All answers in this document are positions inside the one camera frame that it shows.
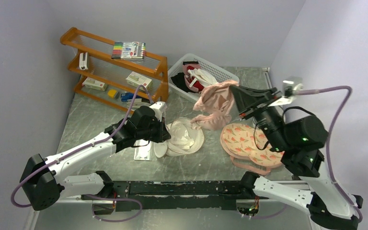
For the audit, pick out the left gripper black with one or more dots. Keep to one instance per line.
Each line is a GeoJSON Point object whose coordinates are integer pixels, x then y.
{"type": "Point", "coordinates": [163, 134]}

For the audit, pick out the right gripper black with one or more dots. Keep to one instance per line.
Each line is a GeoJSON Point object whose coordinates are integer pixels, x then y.
{"type": "Point", "coordinates": [248, 98]}

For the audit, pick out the clear packaged tool sleeve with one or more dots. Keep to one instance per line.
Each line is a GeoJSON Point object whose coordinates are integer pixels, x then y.
{"type": "Point", "coordinates": [143, 150]}

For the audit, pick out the pink satin bra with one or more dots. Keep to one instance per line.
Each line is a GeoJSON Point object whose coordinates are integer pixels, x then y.
{"type": "Point", "coordinates": [217, 101]}

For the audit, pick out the beige mesh laundry bag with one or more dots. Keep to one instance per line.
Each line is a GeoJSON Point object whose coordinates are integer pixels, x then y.
{"type": "Point", "coordinates": [186, 138]}

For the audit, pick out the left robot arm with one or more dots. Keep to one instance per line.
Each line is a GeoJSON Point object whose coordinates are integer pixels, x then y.
{"type": "Point", "coordinates": [46, 180]}

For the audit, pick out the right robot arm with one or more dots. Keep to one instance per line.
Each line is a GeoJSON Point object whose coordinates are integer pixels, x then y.
{"type": "Point", "coordinates": [327, 203]}

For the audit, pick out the floral heart-shaped laundry bag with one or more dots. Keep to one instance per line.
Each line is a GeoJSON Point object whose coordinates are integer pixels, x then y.
{"type": "Point", "coordinates": [249, 149]}

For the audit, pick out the white plastic laundry basket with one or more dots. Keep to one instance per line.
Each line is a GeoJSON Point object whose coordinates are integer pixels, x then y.
{"type": "Point", "coordinates": [219, 73]}

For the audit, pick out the blue stapler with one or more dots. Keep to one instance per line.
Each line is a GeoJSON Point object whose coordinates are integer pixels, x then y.
{"type": "Point", "coordinates": [126, 98]}

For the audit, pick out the pile of bras in basket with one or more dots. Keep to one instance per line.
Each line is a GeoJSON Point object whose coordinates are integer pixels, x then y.
{"type": "Point", "coordinates": [193, 78]}

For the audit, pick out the white staples box right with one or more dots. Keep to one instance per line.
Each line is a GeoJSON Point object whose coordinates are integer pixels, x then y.
{"type": "Point", "coordinates": [136, 79]}

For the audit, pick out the yellow eraser block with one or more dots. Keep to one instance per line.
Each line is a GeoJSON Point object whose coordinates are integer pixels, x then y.
{"type": "Point", "coordinates": [112, 93]}

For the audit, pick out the orange three-tier shelf rack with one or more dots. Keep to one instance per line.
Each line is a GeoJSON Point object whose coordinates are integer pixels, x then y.
{"type": "Point", "coordinates": [113, 72]}

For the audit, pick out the coloured marker pen set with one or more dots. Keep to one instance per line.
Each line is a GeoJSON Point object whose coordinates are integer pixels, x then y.
{"type": "Point", "coordinates": [128, 50]}

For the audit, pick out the small white box on shelf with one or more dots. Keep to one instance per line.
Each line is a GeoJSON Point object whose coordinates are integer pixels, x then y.
{"type": "Point", "coordinates": [83, 61]}

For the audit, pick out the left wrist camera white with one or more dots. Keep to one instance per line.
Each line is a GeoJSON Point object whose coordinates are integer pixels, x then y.
{"type": "Point", "coordinates": [159, 108]}

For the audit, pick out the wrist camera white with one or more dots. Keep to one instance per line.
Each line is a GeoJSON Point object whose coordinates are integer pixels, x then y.
{"type": "Point", "coordinates": [290, 86]}
{"type": "Point", "coordinates": [159, 108]}

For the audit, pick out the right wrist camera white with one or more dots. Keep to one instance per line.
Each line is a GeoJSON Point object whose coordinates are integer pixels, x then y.
{"type": "Point", "coordinates": [290, 86]}

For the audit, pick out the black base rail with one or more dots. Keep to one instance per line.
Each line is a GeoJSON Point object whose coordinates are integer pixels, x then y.
{"type": "Point", "coordinates": [179, 194]}

